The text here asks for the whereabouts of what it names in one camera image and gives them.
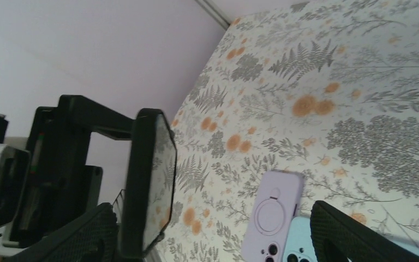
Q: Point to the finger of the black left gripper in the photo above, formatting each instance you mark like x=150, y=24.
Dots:
x=94, y=117

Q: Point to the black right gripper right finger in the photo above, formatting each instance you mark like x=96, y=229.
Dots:
x=338, y=237

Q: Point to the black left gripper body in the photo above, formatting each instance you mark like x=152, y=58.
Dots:
x=56, y=190

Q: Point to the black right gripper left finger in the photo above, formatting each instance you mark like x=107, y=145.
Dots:
x=90, y=237

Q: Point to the black phone case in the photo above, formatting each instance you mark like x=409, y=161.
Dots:
x=135, y=201

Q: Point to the dark teal smartphone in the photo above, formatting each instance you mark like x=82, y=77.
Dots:
x=162, y=183

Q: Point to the light blue phone case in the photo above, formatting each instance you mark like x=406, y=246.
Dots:
x=299, y=243

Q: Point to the lilac phone case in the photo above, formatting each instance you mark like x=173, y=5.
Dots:
x=275, y=206

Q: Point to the floral patterned table mat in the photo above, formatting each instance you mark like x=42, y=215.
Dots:
x=329, y=89

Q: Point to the aluminium corner frame post left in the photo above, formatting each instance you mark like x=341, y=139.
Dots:
x=215, y=13

